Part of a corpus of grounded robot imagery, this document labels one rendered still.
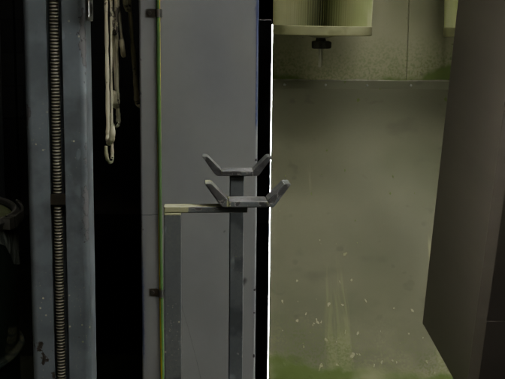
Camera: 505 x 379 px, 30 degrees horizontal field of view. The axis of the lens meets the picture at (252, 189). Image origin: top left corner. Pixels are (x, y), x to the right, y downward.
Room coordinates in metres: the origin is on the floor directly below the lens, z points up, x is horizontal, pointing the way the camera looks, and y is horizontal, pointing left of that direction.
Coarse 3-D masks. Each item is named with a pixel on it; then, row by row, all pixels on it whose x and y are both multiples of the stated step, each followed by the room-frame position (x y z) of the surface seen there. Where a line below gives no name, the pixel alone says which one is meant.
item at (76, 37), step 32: (32, 0) 0.92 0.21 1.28; (64, 0) 0.93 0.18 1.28; (32, 32) 0.92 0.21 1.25; (64, 32) 0.93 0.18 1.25; (32, 64) 0.92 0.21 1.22; (64, 64) 0.93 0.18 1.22; (32, 96) 0.92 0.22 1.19; (64, 96) 0.93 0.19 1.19; (32, 128) 0.92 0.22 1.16; (64, 128) 0.93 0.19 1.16; (32, 160) 0.92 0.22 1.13; (64, 160) 0.94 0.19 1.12; (32, 192) 0.92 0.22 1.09; (64, 192) 0.94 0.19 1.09; (32, 224) 0.92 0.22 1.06; (64, 224) 0.94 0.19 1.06; (32, 256) 0.92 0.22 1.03; (64, 256) 0.94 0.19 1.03; (32, 288) 0.93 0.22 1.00; (64, 288) 0.94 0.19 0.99; (32, 320) 0.93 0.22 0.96; (64, 320) 0.93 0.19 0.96; (64, 352) 0.93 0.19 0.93
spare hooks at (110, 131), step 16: (112, 0) 1.51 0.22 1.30; (128, 0) 1.52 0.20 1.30; (112, 16) 1.47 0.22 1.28; (112, 32) 1.49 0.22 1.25; (112, 48) 1.47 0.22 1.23; (112, 64) 1.47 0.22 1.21; (112, 80) 1.47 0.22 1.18; (112, 96) 1.47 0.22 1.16; (112, 112) 1.47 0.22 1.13; (112, 128) 1.43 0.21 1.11; (112, 144) 1.44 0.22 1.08; (112, 160) 1.46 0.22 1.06
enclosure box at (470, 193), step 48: (480, 0) 2.01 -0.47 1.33; (480, 48) 2.00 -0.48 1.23; (480, 96) 1.99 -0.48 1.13; (480, 144) 1.97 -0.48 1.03; (480, 192) 1.96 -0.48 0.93; (432, 240) 2.27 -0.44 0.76; (480, 240) 1.94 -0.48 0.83; (432, 288) 2.26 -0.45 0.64; (480, 288) 1.93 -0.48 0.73; (432, 336) 2.24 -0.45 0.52; (480, 336) 1.96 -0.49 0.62
